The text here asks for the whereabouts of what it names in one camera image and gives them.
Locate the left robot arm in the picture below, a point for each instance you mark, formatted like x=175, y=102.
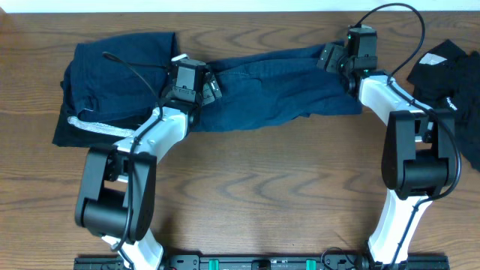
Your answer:
x=117, y=193

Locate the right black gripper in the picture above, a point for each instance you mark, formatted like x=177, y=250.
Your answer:
x=331, y=57

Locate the blue denim shorts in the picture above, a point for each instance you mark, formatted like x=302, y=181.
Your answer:
x=273, y=88

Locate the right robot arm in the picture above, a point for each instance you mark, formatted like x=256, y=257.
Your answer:
x=420, y=161

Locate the folded navy shorts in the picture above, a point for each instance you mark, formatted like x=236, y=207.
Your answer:
x=117, y=77

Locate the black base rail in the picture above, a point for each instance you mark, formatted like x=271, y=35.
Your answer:
x=329, y=261

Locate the black garment with logo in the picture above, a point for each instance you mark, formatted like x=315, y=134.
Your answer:
x=446, y=77

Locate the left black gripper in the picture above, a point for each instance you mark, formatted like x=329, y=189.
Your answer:
x=211, y=88

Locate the folded black shorts white stripe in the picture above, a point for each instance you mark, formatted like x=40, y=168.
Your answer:
x=71, y=131

